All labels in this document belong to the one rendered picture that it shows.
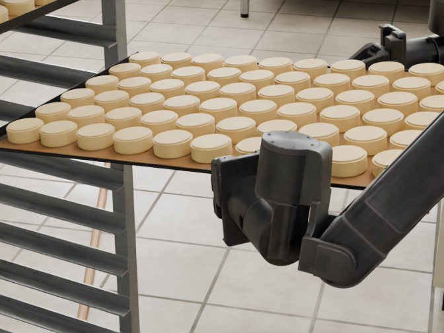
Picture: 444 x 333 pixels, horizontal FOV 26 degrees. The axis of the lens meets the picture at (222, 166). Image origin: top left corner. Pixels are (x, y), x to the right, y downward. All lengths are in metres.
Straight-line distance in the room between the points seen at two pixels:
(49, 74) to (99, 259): 0.37
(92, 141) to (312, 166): 0.39
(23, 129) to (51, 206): 0.60
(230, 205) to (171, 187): 2.21
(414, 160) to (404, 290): 1.85
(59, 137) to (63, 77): 0.49
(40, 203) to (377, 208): 1.08
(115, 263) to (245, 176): 0.85
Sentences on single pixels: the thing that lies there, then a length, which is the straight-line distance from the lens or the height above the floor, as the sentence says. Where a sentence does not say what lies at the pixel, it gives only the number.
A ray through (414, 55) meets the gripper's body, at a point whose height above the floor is 1.00.
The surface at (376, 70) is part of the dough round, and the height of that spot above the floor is 1.00.
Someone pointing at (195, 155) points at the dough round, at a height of 0.98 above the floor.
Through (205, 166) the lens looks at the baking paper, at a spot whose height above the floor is 0.97.
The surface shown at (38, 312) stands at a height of 0.33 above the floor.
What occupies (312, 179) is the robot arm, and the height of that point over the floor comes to 1.05.
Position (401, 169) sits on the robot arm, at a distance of 0.90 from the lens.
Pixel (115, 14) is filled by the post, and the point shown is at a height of 1.00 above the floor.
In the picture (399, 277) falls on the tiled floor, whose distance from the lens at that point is 2.79.
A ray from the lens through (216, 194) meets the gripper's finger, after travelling 1.04.
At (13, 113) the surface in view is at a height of 0.77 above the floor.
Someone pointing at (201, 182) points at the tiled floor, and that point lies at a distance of 3.26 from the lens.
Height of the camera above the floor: 1.47
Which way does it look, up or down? 26 degrees down
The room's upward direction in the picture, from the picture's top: straight up
